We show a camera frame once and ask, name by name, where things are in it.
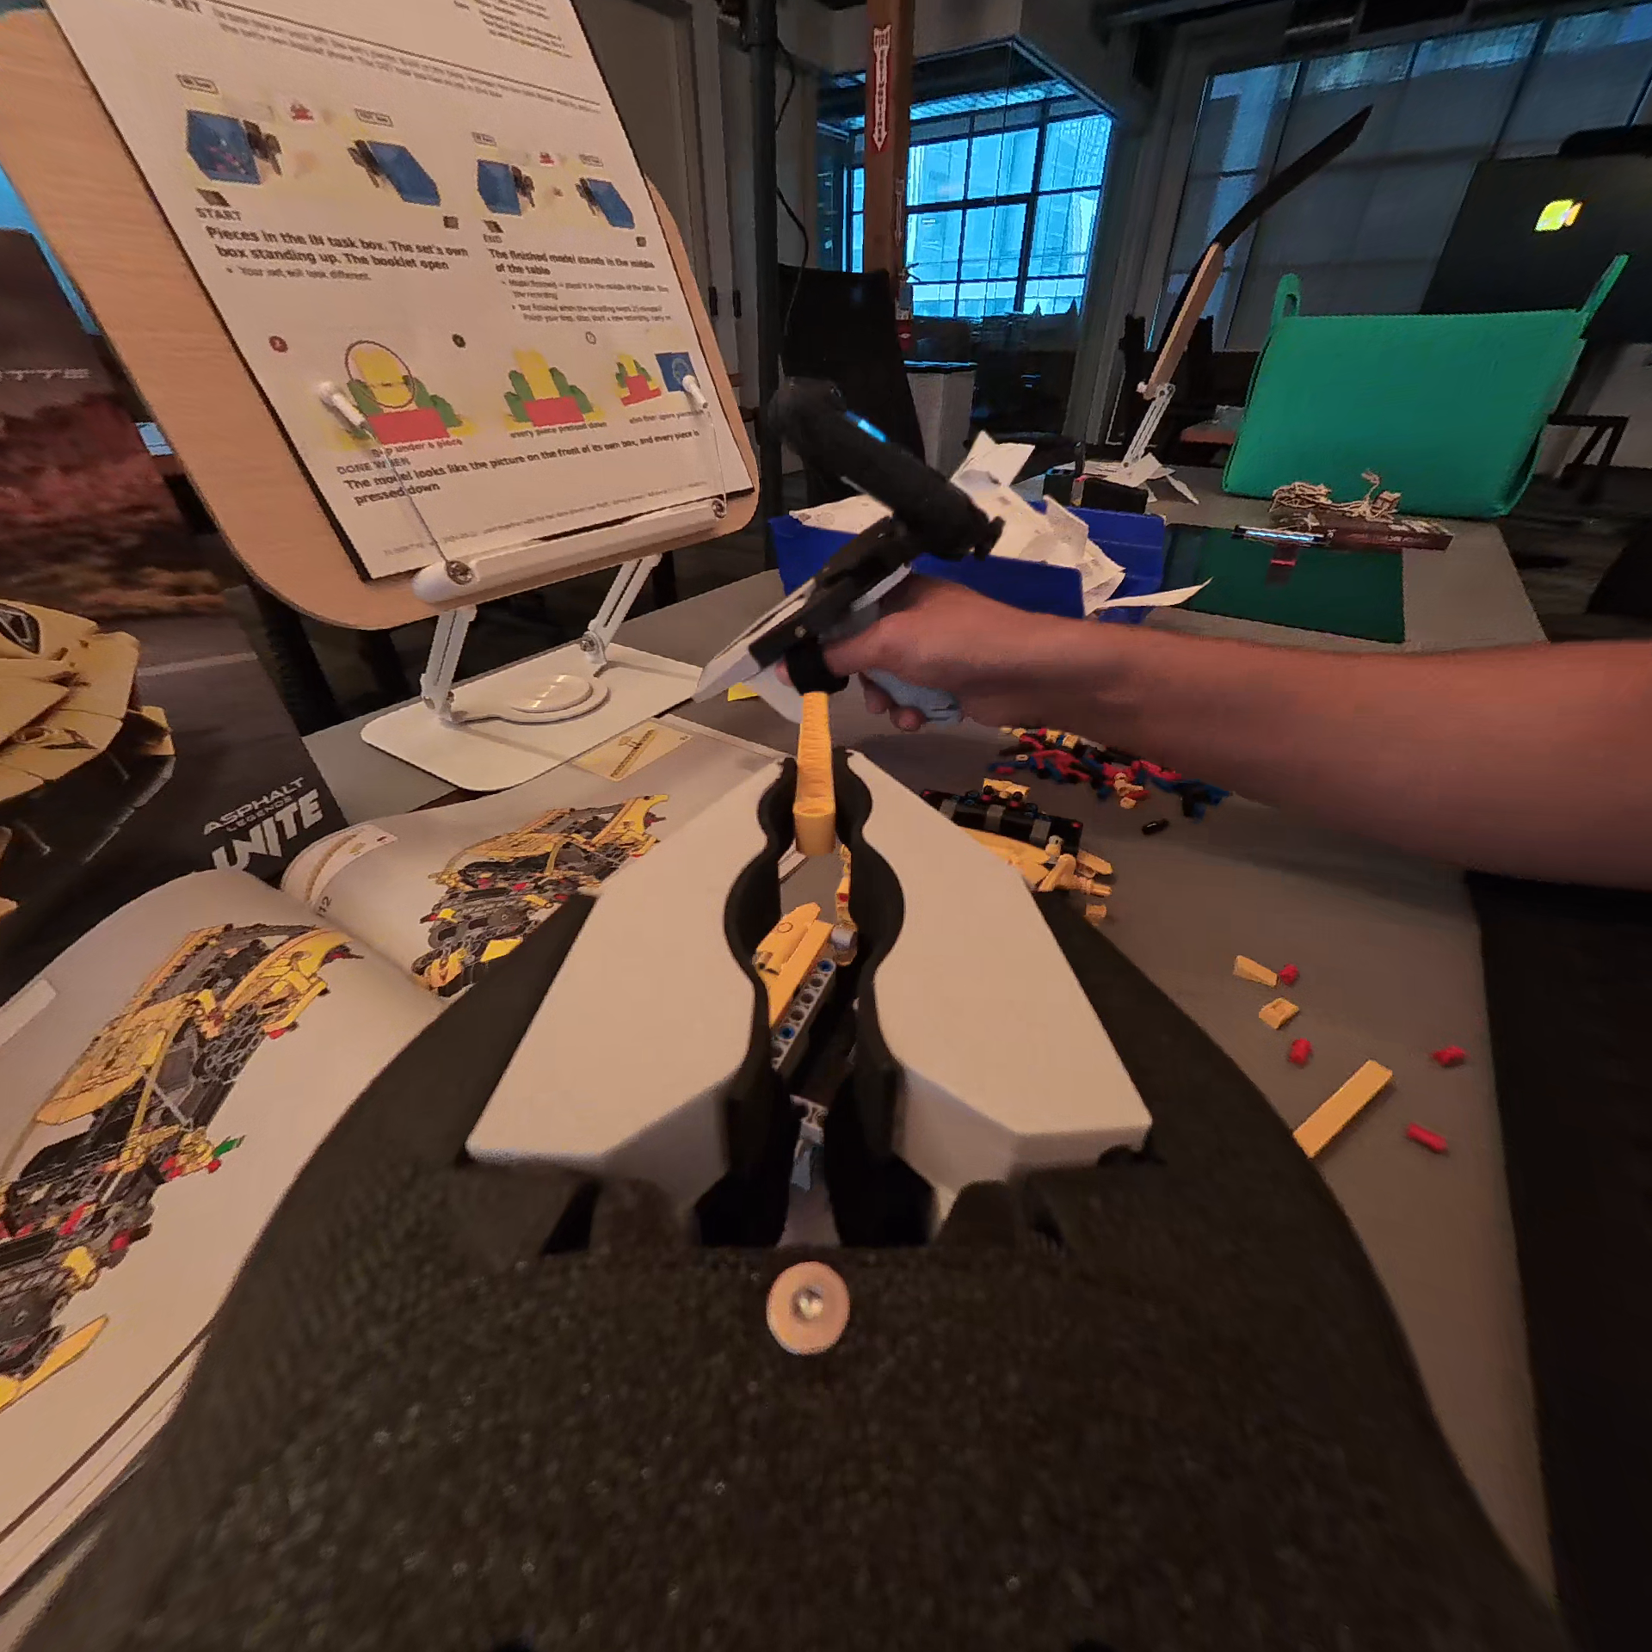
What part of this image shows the black toy car box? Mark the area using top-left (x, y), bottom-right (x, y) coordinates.
top-left (0, 225), bottom-right (351, 1008)

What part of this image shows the long yellow brick beam assembly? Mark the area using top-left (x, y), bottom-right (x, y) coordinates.
top-left (793, 691), bottom-right (844, 855)

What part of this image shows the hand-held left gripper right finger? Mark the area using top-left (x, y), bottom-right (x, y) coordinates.
top-left (836, 747), bottom-right (1153, 1217)

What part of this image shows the wooden post red sign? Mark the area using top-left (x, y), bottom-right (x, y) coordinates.
top-left (865, 0), bottom-right (920, 278)

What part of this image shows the dark green tray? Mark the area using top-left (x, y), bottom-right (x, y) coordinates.
top-left (1161, 520), bottom-right (1410, 644)

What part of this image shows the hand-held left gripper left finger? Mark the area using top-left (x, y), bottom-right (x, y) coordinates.
top-left (464, 761), bottom-right (795, 1246)

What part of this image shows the black panel lit display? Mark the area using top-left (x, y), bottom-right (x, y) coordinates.
top-left (1419, 127), bottom-right (1652, 348)

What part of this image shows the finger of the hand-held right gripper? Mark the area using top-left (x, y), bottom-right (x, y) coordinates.
top-left (693, 567), bottom-right (860, 722)

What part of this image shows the person's right hand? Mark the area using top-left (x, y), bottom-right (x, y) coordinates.
top-left (824, 577), bottom-right (1140, 734)

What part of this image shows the open instruction booklet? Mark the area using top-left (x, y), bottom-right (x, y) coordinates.
top-left (0, 716), bottom-right (789, 1603)

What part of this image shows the large paned window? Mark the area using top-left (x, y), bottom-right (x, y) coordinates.
top-left (905, 109), bottom-right (1114, 321)

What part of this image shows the long yellow brick beam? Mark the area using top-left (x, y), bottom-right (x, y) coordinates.
top-left (1290, 1061), bottom-right (1396, 1158)

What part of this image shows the pile of small brick pins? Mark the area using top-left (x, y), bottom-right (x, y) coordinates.
top-left (1001, 726), bottom-right (1233, 820)

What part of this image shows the brown packet with string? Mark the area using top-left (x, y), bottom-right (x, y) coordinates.
top-left (1232, 469), bottom-right (1453, 559)

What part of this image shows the person's right forearm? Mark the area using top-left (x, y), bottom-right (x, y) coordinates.
top-left (1110, 618), bottom-right (1652, 894)

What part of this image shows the grey desk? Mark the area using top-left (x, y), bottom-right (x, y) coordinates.
top-left (304, 567), bottom-right (1556, 1603)

